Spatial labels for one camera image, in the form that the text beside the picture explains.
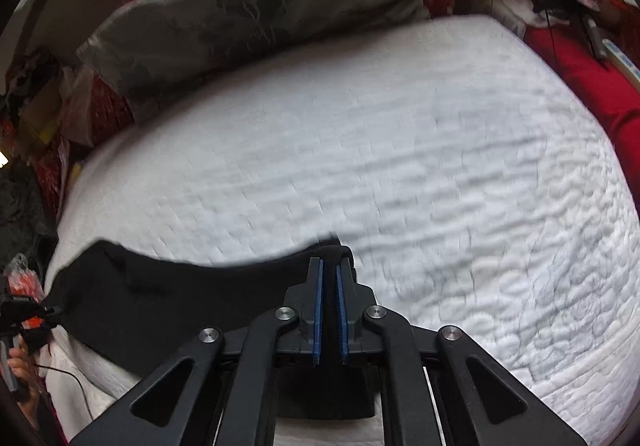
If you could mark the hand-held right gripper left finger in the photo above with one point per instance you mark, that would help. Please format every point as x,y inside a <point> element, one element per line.
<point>316,306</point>

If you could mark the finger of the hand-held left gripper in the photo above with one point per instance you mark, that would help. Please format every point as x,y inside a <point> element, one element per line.
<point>47,312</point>

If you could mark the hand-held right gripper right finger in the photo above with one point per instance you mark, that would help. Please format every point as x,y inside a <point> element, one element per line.
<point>342,311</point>

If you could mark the black pants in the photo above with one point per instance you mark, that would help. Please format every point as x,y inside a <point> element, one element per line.
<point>150,306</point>

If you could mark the person's left hand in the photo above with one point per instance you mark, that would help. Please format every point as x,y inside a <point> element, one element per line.
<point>21,368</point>

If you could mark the orange plastic bag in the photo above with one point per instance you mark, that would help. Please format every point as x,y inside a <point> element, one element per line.
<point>22,278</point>

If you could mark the dark green jacket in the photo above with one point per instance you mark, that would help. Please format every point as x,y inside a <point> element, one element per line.
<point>20,211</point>

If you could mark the red patterned sheet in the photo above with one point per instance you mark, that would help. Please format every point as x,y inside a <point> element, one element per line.
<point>52,170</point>

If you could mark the white quilted bedspread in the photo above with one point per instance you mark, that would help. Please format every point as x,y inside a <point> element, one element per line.
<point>400,150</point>

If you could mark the cardboard box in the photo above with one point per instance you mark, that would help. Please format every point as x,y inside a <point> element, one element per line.
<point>42,113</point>

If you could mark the clear plastic bag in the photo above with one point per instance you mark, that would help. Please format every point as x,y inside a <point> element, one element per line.
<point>80,100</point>

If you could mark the heap of mixed clothes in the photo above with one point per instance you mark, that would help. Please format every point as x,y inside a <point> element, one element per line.
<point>30,70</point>

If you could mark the grey floral pillow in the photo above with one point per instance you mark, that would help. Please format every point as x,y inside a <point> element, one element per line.
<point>240,0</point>

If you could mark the plain red blanket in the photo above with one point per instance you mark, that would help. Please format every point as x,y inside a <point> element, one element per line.
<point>590,90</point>

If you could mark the white fluffy cloth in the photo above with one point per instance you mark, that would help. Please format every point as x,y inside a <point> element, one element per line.
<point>495,3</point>

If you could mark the black gadget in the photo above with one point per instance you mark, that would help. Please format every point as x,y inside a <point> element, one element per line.
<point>550,3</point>

